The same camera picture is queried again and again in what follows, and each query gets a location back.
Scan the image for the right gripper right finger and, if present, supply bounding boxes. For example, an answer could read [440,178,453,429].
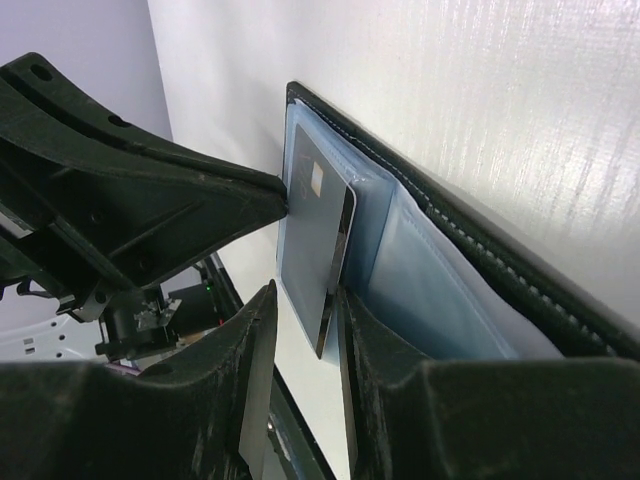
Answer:
[337,290,639,479]

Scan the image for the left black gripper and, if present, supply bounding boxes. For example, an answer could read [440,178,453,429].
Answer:
[1,53,287,360]

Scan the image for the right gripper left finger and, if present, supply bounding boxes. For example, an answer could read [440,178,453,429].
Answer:
[1,283,278,479]

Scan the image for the black leather card holder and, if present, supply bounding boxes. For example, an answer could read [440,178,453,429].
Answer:
[286,81,639,360]

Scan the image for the black credit card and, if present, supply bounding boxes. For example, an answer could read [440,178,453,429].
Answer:
[279,125,357,357]

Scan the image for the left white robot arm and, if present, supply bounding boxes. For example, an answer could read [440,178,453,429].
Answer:
[1,52,287,361]

